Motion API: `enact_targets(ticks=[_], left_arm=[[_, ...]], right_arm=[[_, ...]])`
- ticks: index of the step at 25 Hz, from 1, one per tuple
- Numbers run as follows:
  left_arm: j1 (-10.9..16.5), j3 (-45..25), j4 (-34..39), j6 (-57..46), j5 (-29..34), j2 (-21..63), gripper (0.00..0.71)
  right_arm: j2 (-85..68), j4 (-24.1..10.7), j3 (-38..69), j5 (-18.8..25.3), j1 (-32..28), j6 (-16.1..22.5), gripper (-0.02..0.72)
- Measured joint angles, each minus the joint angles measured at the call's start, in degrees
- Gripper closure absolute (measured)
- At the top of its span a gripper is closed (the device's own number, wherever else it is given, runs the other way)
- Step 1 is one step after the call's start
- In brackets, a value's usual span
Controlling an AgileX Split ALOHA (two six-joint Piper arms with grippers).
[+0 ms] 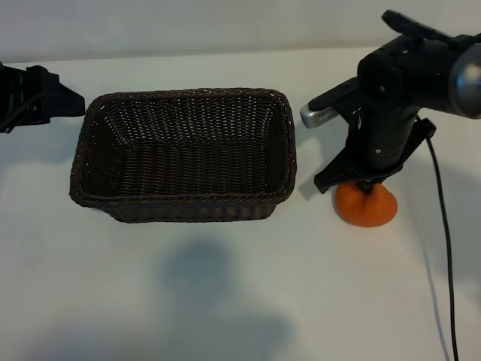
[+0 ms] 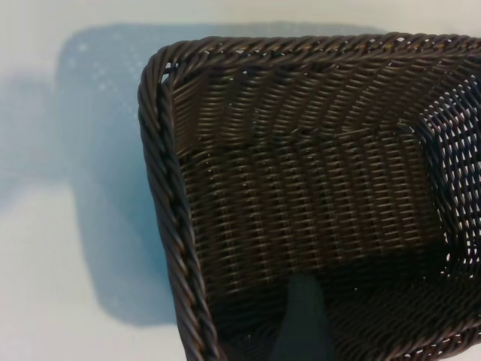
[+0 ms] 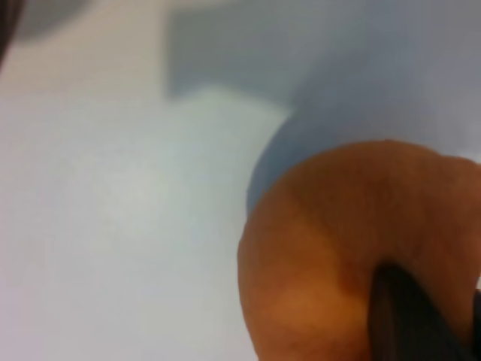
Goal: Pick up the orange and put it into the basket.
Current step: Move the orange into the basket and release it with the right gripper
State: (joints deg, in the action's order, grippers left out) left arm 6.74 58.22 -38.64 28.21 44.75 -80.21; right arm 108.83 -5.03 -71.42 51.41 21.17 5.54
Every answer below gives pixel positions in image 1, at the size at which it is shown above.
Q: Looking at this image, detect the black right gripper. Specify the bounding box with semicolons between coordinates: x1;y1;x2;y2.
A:
314;106;437;195

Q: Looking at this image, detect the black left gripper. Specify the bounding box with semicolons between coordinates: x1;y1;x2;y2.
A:
0;62;86;135

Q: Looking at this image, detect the orange plush fruit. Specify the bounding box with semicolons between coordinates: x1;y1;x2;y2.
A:
334;182;398;229

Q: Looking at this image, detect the dark brown wicker basket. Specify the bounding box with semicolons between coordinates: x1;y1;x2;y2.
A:
68;87;298;223

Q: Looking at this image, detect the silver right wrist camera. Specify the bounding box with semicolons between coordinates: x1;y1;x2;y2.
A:
299;80;364;131

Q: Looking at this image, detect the long black cable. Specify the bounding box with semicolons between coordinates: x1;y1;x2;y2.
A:
415;114;461;361

